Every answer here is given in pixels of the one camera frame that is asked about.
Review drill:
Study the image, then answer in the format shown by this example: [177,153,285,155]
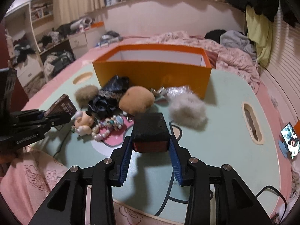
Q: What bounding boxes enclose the white fur pompom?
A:
[168,93,207,130]

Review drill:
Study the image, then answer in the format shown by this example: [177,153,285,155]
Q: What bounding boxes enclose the big-head doll figure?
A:
[72,111,94,137]

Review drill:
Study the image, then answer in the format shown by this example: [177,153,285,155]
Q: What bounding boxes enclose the pink floral quilt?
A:
[1,31,260,224]

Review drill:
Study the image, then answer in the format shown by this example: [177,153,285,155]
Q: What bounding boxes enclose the tan round plush toy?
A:
[118,86,155,116]

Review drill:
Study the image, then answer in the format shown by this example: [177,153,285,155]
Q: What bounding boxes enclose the black lace fabric bundle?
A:
[86,75,129,119]

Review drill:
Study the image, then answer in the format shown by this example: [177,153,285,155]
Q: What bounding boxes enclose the yellow-green hanging cloth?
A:
[246,6,273,68]

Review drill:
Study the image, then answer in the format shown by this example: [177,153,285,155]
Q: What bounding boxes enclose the clear plastic bag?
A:
[158,86,192,101]

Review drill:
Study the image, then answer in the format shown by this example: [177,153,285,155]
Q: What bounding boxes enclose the blue phone stand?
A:
[278,140,290,159]

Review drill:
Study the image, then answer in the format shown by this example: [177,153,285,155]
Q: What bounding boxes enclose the dark red pillow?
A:
[205,50,218,69]

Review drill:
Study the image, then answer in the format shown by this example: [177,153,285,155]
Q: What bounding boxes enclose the grey clothes pile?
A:
[220,31,257,61]

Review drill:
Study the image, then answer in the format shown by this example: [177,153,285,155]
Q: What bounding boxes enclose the black garment on bed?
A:
[204,29,226,44]

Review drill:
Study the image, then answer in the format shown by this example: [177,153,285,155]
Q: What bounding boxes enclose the orange cardboard box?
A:
[93,44,212,99]

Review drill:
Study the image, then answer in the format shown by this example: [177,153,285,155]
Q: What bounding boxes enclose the white drawer cabinet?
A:
[69,21,106,59]

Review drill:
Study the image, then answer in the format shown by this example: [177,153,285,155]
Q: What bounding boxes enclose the smartphone on stand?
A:
[281,123,299,160]

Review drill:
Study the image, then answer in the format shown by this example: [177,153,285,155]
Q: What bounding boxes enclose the pink bead bracelet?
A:
[90,115,125,141]

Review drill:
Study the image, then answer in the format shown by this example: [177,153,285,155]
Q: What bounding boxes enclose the brown fur pompom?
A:
[74,85,99,108]

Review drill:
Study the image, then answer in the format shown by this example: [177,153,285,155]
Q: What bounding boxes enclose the black cable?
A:
[255,185,288,223]

